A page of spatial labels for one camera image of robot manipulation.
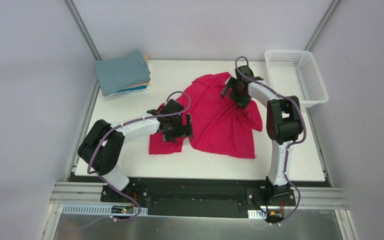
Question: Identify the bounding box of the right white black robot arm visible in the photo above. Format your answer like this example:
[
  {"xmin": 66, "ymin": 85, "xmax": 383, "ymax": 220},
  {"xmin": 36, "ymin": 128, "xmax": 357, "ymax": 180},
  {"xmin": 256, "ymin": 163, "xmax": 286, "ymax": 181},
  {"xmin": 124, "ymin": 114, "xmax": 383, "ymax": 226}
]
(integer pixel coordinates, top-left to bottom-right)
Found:
[{"xmin": 221, "ymin": 65, "xmax": 307, "ymax": 208}]

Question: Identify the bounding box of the red t shirt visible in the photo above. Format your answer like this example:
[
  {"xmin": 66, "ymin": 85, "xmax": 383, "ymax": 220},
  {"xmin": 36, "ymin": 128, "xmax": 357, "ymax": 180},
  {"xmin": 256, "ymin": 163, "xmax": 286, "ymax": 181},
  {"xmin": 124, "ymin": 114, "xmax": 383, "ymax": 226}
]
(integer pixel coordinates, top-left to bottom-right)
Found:
[{"xmin": 148, "ymin": 71, "xmax": 263, "ymax": 160}]

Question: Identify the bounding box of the folded beige t shirt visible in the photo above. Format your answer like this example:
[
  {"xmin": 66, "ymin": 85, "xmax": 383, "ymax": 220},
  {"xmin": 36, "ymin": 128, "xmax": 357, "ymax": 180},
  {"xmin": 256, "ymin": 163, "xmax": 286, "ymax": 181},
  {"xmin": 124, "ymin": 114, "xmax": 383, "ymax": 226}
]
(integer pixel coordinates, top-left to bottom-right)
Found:
[{"xmin": 131, "ymin": 53, "xmax": 150, "ymax": 88}]

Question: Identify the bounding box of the white plastic basket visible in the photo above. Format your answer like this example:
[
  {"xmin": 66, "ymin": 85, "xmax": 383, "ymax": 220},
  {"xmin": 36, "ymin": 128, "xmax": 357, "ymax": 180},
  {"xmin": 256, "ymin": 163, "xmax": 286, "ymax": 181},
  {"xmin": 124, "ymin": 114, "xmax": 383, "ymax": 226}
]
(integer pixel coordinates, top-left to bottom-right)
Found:
[{"xmin": 264, "ymin": 49, "xmax": 329, "ymax": 108}]

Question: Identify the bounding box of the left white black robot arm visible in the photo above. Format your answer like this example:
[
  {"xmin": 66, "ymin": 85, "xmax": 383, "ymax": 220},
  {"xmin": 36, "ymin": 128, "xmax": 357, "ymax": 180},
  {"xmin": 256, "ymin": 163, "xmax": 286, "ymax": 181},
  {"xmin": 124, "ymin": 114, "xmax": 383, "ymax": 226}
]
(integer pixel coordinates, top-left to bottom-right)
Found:
[{"xmin": 77, "ymin": 99, "xmax": 194, "ymax": 203}]

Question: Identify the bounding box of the folded teal t shirt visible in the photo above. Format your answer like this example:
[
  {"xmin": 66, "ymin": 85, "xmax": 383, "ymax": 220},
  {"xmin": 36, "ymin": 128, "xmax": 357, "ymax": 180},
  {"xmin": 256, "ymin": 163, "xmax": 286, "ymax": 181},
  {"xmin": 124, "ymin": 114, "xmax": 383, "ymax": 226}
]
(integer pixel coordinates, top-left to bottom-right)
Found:
[{"xmin": 95, "ymin": 50, "xmax": 151, "ymax": 97}]

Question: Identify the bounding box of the left white cable duct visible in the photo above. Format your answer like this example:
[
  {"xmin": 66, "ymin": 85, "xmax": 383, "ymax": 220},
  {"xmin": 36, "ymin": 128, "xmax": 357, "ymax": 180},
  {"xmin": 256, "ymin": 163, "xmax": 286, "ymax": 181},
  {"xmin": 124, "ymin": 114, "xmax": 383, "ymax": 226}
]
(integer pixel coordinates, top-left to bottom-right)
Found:
[{"xmin": 61, "ymin": 204, "xmax": 149, "ymax": 217}]

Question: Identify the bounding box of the right aluminium corner post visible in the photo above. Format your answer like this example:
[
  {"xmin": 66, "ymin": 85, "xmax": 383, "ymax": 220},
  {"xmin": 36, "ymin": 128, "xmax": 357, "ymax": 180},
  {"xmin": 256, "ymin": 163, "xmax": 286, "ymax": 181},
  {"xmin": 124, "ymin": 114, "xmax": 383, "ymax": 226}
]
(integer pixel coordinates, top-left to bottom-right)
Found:
[{"xmin": 304, "ymin": 0, "xmax": 342, "ymax": 52}]

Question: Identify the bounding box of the white cable duct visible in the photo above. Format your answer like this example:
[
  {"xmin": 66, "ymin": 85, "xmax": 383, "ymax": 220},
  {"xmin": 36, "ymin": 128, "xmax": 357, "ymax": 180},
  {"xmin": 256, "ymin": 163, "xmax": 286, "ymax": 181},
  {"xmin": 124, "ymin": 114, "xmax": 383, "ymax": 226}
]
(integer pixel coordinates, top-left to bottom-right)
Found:
[
  {"xmin": 61, "ymin": 204, "xmax": 149, "ymax": 217},
  {"xmin": 247, "ymin": 210, "xmax": 267, "ymax": 220}
]

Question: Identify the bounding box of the right white cable duct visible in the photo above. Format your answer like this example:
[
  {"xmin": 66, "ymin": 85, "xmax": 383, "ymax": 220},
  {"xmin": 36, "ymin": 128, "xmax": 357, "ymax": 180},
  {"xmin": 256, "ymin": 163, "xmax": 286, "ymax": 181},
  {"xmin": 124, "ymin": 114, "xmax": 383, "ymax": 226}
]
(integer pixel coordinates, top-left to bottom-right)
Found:
[{"xmin": 247, "ymin": 210, "xmax": 267, "ymax": 220}]

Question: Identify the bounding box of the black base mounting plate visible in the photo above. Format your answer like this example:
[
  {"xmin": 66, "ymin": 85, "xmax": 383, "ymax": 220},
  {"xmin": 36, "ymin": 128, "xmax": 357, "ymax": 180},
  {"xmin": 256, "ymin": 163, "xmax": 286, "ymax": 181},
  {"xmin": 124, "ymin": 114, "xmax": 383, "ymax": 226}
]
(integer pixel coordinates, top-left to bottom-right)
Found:
[{"xmin": 67, "ymin": 173, "xmax": 332, "ymax": 220}]

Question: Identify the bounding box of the left aluminium corner post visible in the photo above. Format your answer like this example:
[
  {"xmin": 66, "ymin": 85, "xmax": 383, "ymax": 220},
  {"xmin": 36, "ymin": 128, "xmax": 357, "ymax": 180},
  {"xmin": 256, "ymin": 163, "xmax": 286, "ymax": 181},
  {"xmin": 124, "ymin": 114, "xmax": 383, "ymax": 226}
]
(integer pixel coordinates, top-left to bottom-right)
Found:
[{"xmin": 63, "ymin": 0, "xmax": 102, "ymax": 61}]

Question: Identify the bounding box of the aluminium corner post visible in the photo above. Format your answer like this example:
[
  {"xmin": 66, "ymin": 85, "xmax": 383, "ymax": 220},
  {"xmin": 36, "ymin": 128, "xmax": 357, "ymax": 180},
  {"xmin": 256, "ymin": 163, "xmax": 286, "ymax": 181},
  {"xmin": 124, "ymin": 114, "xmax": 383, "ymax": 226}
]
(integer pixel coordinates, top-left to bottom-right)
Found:
[
  {"xmin": 304, "ymin": 0, "xmax": 342, "ymax": 52},
  {"xmin": 63, "ymin": 0, "xmax": 102, "ymax": 61}
]

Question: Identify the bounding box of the folded blue white t shirt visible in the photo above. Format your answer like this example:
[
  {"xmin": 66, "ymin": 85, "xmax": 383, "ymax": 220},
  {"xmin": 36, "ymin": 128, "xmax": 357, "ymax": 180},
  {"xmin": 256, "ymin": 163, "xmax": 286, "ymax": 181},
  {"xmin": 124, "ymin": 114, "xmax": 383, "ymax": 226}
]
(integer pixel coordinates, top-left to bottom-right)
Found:
[{"xmin": 112, "ymin": 85, "xmax": 148, "ymax": 96}]

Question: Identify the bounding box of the aluminium frame rail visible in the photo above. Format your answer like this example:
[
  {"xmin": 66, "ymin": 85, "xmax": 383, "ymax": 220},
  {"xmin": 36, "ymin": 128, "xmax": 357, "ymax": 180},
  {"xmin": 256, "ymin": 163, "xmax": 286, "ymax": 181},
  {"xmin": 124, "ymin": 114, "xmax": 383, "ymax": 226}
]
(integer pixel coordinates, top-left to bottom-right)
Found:
[{"xmin": 50, "ymin": 182, "xmax": 349, "ymax": 210}]

